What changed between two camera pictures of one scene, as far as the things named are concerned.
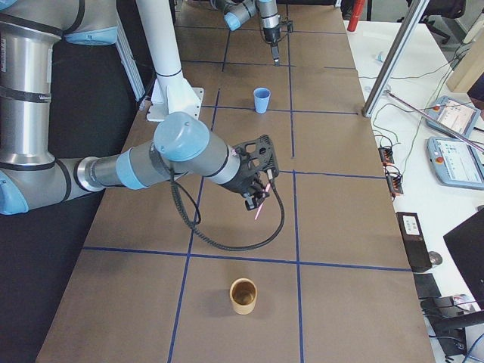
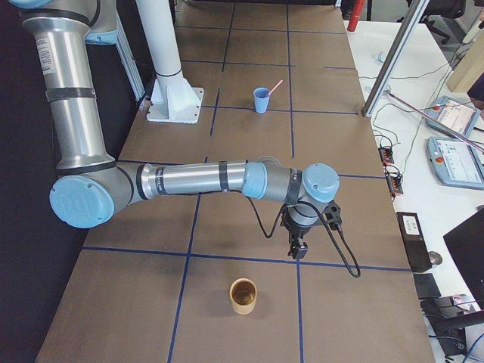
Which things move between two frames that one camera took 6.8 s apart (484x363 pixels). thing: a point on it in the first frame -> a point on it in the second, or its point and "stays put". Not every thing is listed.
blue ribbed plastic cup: (261, 96) stays put
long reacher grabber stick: (434, 120) stays put
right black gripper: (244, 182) -> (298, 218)
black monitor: (466, 243) stays put
